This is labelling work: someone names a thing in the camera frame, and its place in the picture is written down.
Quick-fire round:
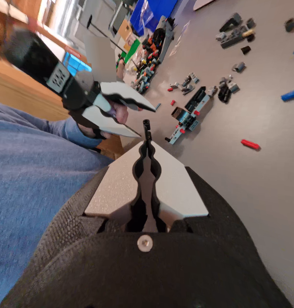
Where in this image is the cluster of dark lego connectors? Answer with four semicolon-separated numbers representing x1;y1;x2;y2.
217;75;240;104

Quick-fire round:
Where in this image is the long light grey lego beam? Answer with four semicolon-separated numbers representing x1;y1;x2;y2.
164;94;211;146

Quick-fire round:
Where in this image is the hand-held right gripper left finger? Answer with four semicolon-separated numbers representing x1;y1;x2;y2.
85;141;147;231

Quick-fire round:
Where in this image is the dark grey angled lego beam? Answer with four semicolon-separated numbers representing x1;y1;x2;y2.
220;27;248;49

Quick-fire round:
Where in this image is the long black lego axle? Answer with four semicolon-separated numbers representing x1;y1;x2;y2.
142;119;152;145

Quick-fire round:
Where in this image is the blue lego pin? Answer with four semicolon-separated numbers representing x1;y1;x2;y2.
281;88;294;102

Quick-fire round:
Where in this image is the partly built lego model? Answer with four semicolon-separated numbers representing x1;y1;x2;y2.
130;17;176;94

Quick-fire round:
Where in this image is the blue storage bin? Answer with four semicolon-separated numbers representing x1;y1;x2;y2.
129;0;179;36

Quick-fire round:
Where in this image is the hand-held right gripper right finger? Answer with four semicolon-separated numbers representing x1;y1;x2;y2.
147;141;209;231

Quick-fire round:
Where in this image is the black angled lego piece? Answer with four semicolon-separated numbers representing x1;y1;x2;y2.
171;107;189;121

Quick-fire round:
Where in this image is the cluster of grey lego connectors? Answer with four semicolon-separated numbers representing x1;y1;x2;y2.
180;72;200;96

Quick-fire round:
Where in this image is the person's blue clothing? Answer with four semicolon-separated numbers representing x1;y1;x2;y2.
0;101;114;308

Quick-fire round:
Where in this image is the dark grey curved lego brick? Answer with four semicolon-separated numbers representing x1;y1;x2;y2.
219;13;243;32

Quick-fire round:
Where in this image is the green storage bin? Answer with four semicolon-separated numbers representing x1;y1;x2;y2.
122;39;142;65

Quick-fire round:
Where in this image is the window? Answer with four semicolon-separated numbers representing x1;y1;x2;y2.
63;52;92;77

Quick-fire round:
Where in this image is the small clear plastic bag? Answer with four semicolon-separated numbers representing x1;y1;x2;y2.
169;22;191;57

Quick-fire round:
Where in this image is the person's left hand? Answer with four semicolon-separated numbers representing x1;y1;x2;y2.
111;103;131;124

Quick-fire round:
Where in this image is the cardboard box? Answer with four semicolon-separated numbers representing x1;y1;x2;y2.
116;18;133;41

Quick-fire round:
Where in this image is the dark curved lego panel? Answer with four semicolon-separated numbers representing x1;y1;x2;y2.
185;86;208;109

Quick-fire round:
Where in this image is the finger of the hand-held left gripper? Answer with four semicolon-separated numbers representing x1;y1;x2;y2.
95;81;157;113
82;106;143;139

